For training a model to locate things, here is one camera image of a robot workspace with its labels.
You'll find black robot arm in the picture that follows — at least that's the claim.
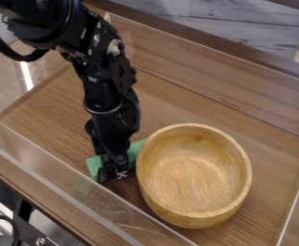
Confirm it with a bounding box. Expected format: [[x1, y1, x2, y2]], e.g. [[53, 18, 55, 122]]
[[0, 0, 141, 183]]

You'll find black table leg bracket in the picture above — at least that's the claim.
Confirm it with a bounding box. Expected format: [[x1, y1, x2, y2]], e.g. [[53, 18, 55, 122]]
[[14, 200, 59, 246]]

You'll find brown wooden bowl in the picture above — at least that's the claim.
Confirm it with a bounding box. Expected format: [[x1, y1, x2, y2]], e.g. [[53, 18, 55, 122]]
[[137, 123, 253, 229]]

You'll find green rectangular block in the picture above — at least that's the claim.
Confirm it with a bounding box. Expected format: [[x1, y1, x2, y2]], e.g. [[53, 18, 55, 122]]
[[86, 139, 147, 183]]

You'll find black cable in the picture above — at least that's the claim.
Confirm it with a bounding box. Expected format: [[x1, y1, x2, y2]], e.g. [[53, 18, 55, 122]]
[[0, 20, 50, 62]]

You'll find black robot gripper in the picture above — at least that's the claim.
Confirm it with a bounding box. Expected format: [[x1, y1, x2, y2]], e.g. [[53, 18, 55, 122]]
[[83, 76, 141, 184]]

